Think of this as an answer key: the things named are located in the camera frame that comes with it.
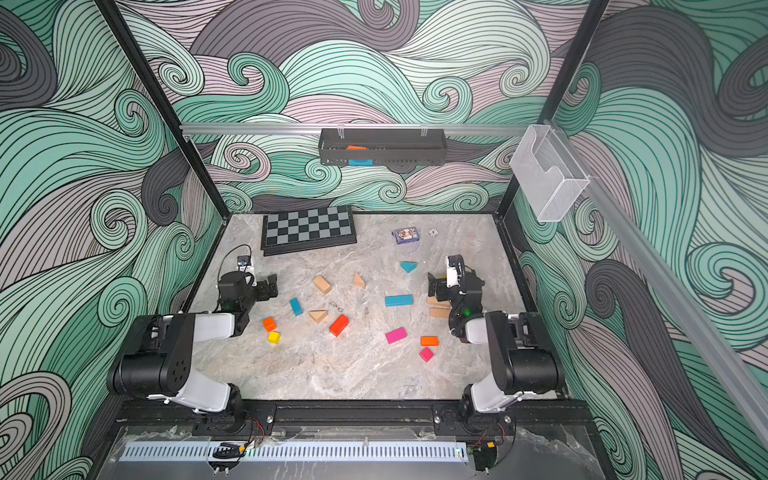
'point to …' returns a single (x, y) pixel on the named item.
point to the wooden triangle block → (318, 315)
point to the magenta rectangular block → (396, 335)
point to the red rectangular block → (339, 325)
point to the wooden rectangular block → (322, 284)
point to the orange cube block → (269, 324)
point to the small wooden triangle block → (358, 281)
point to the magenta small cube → (426, 354)
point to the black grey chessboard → (293, 231)
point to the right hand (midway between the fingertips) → (449, 273)
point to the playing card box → (406, 235)
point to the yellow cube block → (274, 337)
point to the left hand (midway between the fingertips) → (259, 274)
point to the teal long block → (399, 300)
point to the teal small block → (296, 307)
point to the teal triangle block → (408, 266)
